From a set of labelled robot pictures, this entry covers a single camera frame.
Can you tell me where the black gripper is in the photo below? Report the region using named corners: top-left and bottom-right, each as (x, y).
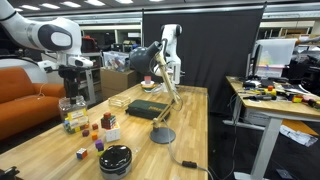
top-left (59, 65), bottom-right (81, 104)

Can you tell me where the black-framed Rubik's cube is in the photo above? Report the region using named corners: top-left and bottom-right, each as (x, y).
top-left (100, 114), bottom-right (117, 130)

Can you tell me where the white-framed Rubik's cube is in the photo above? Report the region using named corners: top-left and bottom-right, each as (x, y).
top-left (104, 121), bottom-right (121, 143)

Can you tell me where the small Rubik's cube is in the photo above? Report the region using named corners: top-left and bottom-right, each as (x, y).
top-left (75, 147), bottom-right (89, 160)

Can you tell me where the stack of coloured plates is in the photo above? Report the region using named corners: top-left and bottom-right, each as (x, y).
top-left (140, 83), bottom-right (158, 91)

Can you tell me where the clear jar of coloured cubes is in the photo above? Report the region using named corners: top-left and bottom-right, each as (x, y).
top-left (58, 95), bottom-right (90, 135)

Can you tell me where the closed cardboard box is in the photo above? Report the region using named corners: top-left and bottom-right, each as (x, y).
top-left (99, 67), bottom-right (140, 100)

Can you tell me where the clear plastic tray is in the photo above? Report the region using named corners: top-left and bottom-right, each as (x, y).
top-left (108, 94), bottom-right (132, 108)

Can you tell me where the orange sofa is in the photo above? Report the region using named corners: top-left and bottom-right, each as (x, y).
top-left (0, 66), bottom-right (67, 142)

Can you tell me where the clear storage bin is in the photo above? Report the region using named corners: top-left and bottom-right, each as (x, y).
top-left (102, 50), bottom-right (132, 73)

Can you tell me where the dark green flat case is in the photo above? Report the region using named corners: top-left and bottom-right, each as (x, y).
top-left (125, 99), bottom-right (171, 121)

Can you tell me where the black round lidded bowl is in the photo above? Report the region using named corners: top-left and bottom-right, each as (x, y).
top-left (98, 144), bottom-right (133, 180)

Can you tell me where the black curtain divider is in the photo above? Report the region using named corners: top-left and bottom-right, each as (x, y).
top-left (142, 5), bottom-right (267, 116)

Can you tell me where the wooden desk with clutter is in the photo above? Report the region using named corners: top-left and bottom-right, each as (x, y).
top-left (222, 75), bottom-right (320, 180)

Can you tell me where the computer monitor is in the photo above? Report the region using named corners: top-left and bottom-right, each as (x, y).
top-left (254, 38), bottom-right (298, 80)

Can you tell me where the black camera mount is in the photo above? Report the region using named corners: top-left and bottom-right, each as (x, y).
top-left (0, 165), bottom-right (22, 180)

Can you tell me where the lamp power cable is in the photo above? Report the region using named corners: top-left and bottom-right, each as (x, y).
top-left (162, 118), bottom-right (214, 180)

